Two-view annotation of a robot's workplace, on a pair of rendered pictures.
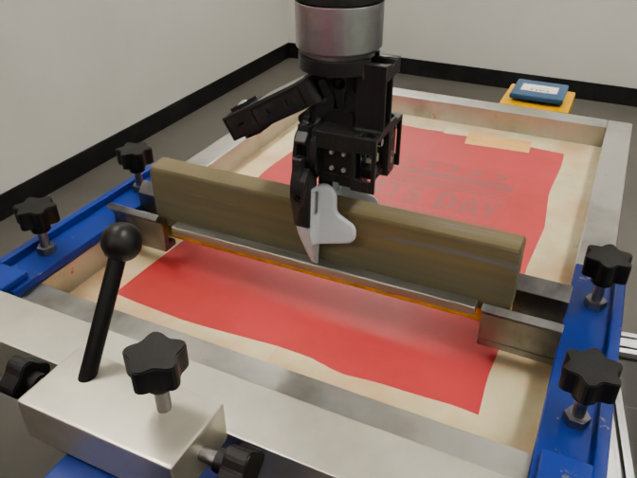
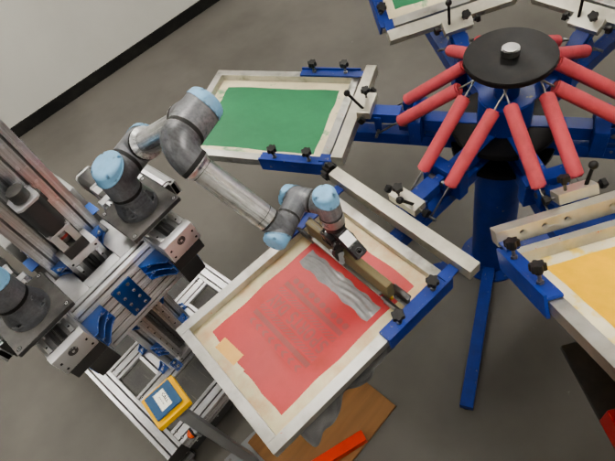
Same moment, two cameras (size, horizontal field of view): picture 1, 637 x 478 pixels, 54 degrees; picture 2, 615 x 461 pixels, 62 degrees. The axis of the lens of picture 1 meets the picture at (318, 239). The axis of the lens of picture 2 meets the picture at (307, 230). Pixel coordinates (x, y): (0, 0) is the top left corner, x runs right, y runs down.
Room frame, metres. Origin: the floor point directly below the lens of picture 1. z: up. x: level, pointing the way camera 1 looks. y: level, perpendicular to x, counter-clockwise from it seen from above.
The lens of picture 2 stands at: (1.35, 0.57, 2.52)
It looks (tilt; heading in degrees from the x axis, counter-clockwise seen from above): 52 degrees down; 221
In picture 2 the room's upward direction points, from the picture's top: 22 degrees counter-clockwise
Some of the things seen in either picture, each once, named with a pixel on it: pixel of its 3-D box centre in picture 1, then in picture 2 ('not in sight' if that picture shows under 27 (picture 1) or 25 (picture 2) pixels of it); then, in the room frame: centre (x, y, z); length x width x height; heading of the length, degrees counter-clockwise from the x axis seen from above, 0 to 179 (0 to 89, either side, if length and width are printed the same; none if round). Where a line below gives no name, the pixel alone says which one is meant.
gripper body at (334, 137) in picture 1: (345, 118); (335, 231); (0.54, -0.03, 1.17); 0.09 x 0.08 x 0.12; 65
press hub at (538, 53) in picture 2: not in sight; (498, 176); (-0.21, 0.37, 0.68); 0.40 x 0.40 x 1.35
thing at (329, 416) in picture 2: not in sight; (350, 381); (0.88, 0.07, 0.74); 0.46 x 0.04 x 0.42; 155
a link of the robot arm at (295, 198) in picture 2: not in sight; (296, 201); (0.56, -0.12, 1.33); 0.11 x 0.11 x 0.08; 89
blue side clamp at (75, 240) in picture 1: (101, 236); (416, 308); (0.65, 0.27, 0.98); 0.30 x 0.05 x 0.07; 155
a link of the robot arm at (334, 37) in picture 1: (340, 26); (331, 219); (0.55, -0.02, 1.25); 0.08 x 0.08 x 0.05
